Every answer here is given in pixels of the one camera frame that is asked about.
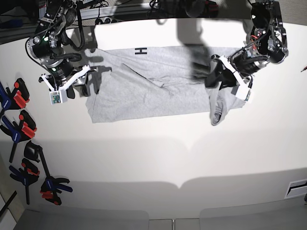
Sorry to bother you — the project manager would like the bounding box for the white label with black mark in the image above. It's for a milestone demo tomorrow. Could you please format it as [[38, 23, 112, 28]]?
[[284, 179, 307, 199]]

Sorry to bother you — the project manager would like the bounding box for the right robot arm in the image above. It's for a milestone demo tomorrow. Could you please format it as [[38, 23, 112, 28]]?
[[25, 0, 90, 99]]

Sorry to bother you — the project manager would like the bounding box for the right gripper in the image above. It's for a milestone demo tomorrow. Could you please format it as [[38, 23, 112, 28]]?
[[47, 59, 90, 98]]

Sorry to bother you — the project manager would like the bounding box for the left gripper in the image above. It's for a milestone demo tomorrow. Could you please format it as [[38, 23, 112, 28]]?
[[204, 51, 269, 90]]

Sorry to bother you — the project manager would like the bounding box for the black strip at table corner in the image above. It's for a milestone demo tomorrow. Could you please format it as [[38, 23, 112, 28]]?
[[0, 191, 17, 218]]

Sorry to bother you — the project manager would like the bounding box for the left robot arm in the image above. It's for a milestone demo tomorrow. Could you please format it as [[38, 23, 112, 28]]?
[[204, 0, 289, 89]]

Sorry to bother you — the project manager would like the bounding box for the grey T-shirt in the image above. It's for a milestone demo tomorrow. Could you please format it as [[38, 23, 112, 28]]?
[[83, 45, 245, 126]]

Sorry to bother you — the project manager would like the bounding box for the long black bar clamp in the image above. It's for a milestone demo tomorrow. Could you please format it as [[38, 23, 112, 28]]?
[[24, 141, 73, 206]]

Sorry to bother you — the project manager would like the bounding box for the blue orange bar clamp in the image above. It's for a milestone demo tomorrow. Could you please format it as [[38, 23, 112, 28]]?
[[9, 158, 40, 205], [0, 110, 37, 163], [0, 78, 30, 117]]

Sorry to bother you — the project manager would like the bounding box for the top blue orange bar clamp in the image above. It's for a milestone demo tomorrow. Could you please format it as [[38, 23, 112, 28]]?
[[0, 78, 30, 117]]

